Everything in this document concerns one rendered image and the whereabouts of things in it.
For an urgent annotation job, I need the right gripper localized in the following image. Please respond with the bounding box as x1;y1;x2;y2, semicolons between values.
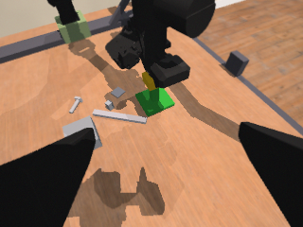
130;16;190;89

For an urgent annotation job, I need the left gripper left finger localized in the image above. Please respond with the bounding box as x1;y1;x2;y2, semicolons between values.
0;128;96;227

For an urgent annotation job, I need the grey square-head bolt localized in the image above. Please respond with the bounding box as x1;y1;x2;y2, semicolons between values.
69;96;83;113

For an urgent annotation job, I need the yellow square nut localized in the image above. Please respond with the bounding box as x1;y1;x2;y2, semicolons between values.
142;71;157;91

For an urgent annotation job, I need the white flat square plate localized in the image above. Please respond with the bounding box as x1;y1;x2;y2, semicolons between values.
111;87;125;98

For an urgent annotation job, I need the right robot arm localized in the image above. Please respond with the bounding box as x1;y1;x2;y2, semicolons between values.
47;0;216;70

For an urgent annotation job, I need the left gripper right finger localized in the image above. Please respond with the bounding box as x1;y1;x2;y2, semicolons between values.
239;122;303;227

